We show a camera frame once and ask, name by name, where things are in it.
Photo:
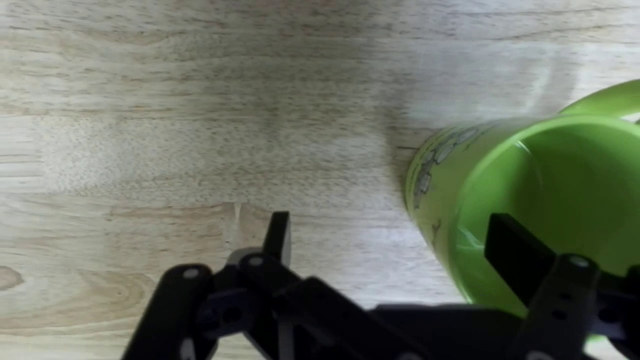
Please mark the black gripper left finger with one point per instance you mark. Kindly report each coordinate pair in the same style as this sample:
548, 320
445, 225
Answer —
267, 306

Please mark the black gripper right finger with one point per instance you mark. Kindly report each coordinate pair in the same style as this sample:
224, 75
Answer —
567, 301

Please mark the green ceramic mug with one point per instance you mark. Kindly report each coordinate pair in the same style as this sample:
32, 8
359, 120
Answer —
567, 180

